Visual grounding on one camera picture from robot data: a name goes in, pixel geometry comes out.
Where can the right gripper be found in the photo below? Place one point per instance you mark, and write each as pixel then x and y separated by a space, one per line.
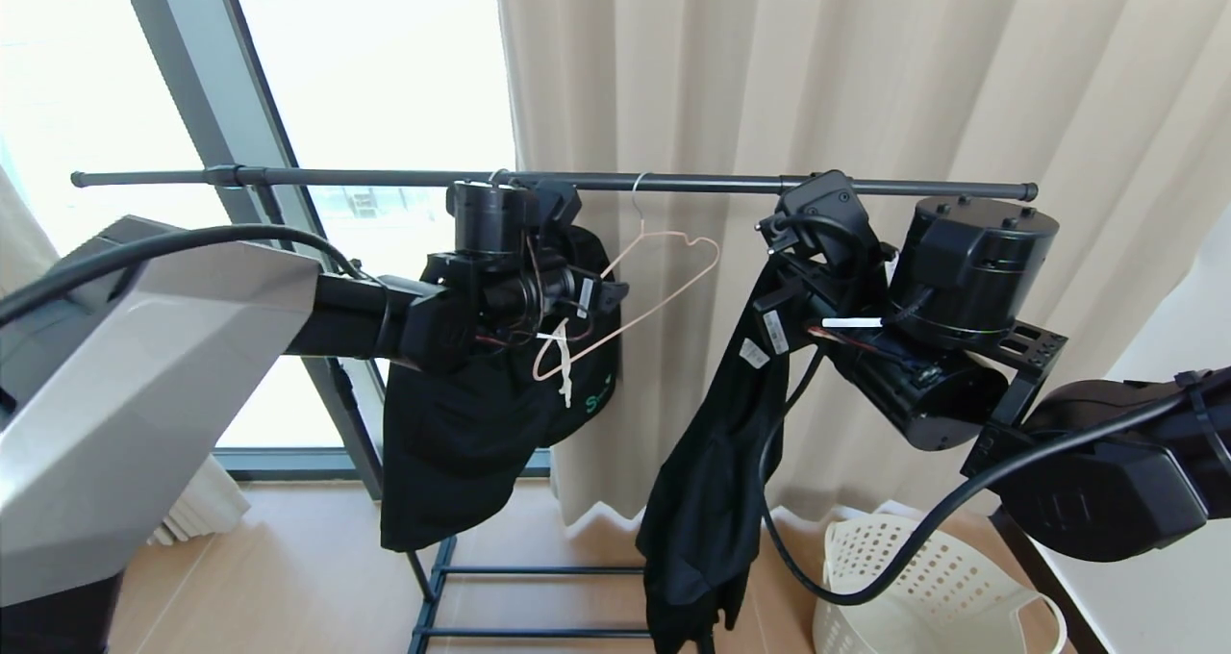
pixel 808 308

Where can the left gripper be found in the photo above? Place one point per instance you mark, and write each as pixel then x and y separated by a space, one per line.
pixel 577 293

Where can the pink clothes hanger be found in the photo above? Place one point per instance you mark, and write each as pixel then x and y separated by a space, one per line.
pixel 654 303
pixel 498 175

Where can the black garment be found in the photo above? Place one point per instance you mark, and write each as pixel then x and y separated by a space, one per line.
pixel 712 500

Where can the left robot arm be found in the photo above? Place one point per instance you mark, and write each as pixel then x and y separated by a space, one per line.
pixel 144 365

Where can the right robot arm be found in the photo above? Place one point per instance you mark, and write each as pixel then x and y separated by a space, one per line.
pixel 971 269

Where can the black clothes rack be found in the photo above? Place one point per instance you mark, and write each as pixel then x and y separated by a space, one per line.
pixel 673 182

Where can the white laundry basket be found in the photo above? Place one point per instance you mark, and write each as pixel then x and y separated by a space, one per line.
pixel 923 577

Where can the beige curtain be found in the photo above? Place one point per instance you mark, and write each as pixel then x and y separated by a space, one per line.
pixel 202 500
pixel 866 77

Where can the window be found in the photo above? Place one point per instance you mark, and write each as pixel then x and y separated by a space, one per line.
pixel 385 58

